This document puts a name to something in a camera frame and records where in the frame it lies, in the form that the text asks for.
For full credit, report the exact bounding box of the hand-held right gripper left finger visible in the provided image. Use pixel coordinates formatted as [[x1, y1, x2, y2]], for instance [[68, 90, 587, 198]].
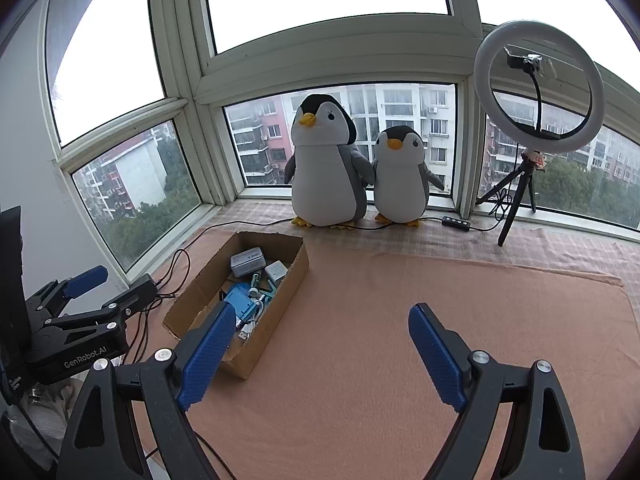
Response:
[[56, 301, 237, 480]]

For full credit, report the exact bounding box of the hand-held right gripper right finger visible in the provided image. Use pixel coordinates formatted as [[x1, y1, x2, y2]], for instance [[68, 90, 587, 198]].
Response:
[[408, 302, 586, 480]]

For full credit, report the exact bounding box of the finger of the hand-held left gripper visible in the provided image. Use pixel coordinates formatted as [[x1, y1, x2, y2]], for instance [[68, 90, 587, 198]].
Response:
[[42, 274, 157, 346], [26, 266, 109, 321]]

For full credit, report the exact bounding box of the cardboard box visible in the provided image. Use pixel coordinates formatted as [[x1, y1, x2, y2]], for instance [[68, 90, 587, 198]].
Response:
[[163, 231, 310, 380]]

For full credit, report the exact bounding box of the light blue small box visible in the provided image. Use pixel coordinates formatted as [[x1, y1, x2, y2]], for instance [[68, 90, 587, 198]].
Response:
[[230, 247, 267, 279]]

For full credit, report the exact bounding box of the black upright panel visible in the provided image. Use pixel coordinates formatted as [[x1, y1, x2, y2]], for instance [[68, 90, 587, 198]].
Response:
[[0, 205, 25, 403]]

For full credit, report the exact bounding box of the checked cloth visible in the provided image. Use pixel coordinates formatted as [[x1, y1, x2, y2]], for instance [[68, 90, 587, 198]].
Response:
[[220, 202, 640, 291]]

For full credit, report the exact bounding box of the black tripod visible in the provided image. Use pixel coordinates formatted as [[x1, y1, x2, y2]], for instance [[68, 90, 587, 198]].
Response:
[[475, 150, 551, 247]]

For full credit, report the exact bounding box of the small penguin plush toy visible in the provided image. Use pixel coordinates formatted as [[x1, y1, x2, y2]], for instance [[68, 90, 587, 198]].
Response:
[[371, 125, 446, 227]]

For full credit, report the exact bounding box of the large penguin plush toy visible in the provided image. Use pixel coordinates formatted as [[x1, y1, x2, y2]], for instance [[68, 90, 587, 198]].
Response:
[[284, 93, 376, 229]]

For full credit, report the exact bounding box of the gooseneck phone clamp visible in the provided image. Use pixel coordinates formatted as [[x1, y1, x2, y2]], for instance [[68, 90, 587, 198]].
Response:
[[504, 45, 560, 136]]

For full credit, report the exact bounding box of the white USB cable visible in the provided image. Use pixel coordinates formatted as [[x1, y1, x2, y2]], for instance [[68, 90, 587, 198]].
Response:
[[235, 310, 263, 343]]

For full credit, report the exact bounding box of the dark braided USB cable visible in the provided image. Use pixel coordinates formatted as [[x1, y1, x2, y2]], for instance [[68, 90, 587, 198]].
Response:
[[122, 249, 192, 366]]

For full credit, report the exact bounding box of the white ring light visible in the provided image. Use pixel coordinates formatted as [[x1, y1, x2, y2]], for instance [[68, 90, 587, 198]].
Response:
[[474, 20, 606, 155]]

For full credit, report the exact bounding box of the white window frame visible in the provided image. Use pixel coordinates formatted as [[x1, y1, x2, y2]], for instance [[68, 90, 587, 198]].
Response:
[[37, 0, 640, 281]]

